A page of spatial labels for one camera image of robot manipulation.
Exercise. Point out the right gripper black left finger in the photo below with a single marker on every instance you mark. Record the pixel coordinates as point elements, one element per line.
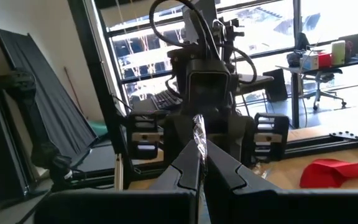
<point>185,168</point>

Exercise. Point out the black computer tower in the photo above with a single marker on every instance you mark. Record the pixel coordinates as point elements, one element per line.
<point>275,85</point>

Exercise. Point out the black fabric panel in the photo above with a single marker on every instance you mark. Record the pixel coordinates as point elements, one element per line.
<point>51,93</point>

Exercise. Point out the black articulated stand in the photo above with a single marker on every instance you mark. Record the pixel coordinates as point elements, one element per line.
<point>17,81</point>

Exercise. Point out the toothbrush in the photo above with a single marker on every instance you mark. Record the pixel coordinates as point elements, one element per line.
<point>200,137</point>

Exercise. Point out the teal cushion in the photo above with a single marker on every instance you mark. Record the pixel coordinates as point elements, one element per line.
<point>98,128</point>

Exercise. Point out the black office chair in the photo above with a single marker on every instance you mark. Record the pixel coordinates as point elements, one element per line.
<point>322,81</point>

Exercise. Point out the left wrist camera housing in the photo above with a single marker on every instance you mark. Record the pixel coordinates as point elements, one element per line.
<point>208,84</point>

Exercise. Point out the red box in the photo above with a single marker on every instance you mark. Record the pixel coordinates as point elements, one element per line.
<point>325,60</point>

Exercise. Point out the black office desk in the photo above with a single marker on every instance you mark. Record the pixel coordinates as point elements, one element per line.
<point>295,99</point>

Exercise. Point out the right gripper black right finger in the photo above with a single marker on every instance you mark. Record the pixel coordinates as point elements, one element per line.
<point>225,174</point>

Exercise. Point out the red cloth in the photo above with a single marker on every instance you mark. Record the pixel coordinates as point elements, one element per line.
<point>331,174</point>

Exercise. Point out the white green canister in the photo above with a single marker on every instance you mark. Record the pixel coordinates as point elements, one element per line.
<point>338,53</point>

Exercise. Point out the white blue tissue box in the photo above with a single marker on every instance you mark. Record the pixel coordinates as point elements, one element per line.
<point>310,61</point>

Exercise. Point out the black keyboard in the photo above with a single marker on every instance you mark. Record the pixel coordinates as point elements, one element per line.
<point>166,99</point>

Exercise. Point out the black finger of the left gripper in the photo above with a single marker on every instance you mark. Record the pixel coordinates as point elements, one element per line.
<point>179,137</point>
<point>235,137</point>

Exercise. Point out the black bag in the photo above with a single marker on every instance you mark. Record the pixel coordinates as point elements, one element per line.
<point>297,53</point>

